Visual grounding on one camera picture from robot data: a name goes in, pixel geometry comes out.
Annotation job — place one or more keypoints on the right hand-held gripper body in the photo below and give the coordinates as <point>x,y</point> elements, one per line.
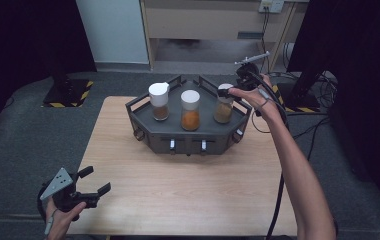
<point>248,71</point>

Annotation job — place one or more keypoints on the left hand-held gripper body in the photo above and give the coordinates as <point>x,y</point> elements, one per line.
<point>58,183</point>

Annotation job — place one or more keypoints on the tan powder spice jar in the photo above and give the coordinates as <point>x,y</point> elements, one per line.
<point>224,111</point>

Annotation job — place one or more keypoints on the orange powder spice jar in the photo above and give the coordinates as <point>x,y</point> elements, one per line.
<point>190,110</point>

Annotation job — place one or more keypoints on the dark grey corner spice rack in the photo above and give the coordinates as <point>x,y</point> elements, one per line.
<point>178,140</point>

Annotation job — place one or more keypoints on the spice jar with spouted lid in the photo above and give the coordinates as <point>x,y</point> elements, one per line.
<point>159,100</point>

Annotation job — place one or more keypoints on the person's right hand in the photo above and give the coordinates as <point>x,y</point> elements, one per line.
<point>249,95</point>

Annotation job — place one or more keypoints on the person's left hand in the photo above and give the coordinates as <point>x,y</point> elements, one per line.
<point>59,223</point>

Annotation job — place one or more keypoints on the black stand with striped base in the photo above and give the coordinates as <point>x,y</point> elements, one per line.
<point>298,100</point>
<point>66,95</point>

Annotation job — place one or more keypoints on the light wooden desk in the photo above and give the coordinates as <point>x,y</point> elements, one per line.
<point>204,23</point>

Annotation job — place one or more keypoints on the white power strip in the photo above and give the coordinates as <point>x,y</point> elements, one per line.
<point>271,6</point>

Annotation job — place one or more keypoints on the black curtain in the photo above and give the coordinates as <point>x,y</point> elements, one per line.
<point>364,66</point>
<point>18,40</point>

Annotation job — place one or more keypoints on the white panel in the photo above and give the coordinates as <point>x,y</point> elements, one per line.
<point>114,30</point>

